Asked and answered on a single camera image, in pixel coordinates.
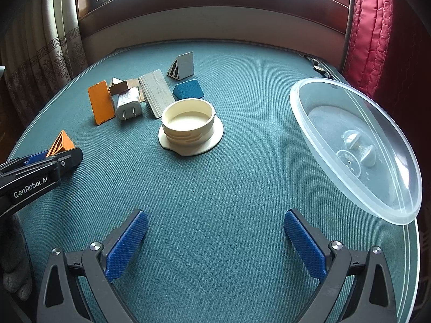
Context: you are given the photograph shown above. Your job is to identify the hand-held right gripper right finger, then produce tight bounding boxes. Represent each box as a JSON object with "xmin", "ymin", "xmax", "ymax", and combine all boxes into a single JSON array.
[{"xmin": 283, "ymin": 209, "xmax": 398, "ymax": 323}]

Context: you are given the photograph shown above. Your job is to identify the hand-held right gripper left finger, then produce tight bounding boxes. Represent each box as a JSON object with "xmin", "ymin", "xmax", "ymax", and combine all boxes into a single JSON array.
[{"xmin": 36, "ymin": 209, "xmax": 149, "ymax": 323}]

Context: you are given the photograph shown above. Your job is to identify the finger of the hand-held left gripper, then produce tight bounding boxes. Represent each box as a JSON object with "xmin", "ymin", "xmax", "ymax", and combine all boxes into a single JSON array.
[
  {"xmin": 0, "ymin": 151, "xmax": 51, "ymax": 173},
  {"xmin": 34, "ymin": 147, "xmax": 84, "ymax": 184}
]

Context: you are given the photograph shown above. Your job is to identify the orange striped triangular prism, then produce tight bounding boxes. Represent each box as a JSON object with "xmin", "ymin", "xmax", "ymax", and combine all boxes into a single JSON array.
[{"xmin": 45, "ymin": 130, "xmax": 75, "ymax": 157}]

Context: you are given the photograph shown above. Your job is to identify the orange wooden block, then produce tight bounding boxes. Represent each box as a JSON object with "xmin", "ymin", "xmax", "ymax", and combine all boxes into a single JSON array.
[{"xmin": 88, "ymin": 81, "xmax": 116, "ymax": 127}]

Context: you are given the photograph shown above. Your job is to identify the white charger plug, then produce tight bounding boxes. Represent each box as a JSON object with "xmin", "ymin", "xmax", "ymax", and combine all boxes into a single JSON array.
[{"xmin": 115, "ymin": 87, "xmax": 142, "ymax": 122}]

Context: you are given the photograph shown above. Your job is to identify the long brown wooden block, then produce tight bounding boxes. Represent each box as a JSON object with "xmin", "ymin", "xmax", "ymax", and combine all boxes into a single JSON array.
[{"xmin": 109, "ymin": 78, "xmax": 144, "ymax": 103}]

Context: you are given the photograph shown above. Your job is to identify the grey wooden block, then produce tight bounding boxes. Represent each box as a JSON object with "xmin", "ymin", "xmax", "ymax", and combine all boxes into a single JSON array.
[{"xmin": 138, "ymin": 70, "xmax": 176, "ymax": 119}]

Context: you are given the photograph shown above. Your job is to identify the cream threaded plastic cap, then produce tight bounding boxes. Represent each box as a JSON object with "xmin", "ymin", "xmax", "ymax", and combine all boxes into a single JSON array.
[{"xmin": 158, "ymin": 98, "xmax": 224, "ymax": 156}]

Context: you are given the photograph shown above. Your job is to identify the blue wooden wedge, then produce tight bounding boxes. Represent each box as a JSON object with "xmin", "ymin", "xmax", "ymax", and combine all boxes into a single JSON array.
[{"xmin": 173, "ymin": 79, "xmax": 204, "ymax": 101}]

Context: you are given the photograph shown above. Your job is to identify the clear plastic bowl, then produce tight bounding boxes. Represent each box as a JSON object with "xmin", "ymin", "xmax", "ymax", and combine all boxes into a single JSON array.
[{"xmin": 290, "ymin": 77, "xmax": 423, "ymax": 225}]

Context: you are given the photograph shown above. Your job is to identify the grey striped triangular prism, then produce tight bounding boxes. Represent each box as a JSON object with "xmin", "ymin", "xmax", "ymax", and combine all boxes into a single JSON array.
[{"xmin": 166, "ymin": 52, "xmax": 195, "ymax": 80}]

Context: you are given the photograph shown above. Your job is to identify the person's left hand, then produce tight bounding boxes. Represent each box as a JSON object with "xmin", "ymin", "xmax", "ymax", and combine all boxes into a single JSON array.
[{"xmin": 0, "ymin": 213, "xmax": 34, "ymax": 303}]

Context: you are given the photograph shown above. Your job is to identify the green table cloth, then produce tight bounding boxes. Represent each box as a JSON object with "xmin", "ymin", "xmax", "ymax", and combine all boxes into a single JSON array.
[{"xmin": 7, "ymin": 45, "xmax": 420, "ymax": 323}]

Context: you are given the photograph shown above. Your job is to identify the beige patterned curtain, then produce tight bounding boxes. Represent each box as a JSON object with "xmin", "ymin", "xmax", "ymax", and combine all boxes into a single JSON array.
[{"xmin": 0, "ymin": 0, "xmax": 89, "ymax": 128}]

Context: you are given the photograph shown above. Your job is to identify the red quilted curtain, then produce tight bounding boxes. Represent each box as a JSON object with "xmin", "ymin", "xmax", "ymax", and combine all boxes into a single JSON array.
[{"xmin": 340, "ymin": 0, "xmax": 431, "ymax": 115}]

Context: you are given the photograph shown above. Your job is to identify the black strap wristwatch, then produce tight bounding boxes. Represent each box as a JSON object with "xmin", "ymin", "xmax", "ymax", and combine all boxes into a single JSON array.
[{"xmin": 301, "ymin": 54, "xmax": 332, "ymax": 79}]

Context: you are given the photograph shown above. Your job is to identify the brown wooden window frame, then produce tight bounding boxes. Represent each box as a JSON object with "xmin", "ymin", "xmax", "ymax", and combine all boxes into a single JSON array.
[{"xmin": 75, "ymin": 0, "xmax": 357, "ymax": 37}]

